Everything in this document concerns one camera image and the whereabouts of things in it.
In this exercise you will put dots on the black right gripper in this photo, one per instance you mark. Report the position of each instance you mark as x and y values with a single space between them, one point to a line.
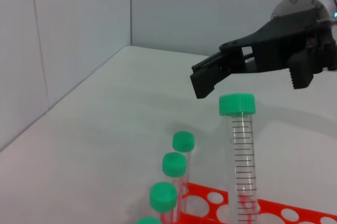
284 42

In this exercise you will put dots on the clear test tube green cap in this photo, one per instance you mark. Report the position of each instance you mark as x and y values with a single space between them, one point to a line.
174 164
183 141
163 197
148 220
237 104

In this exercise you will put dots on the orange test tube rack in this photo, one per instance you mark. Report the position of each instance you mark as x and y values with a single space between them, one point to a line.
271 210

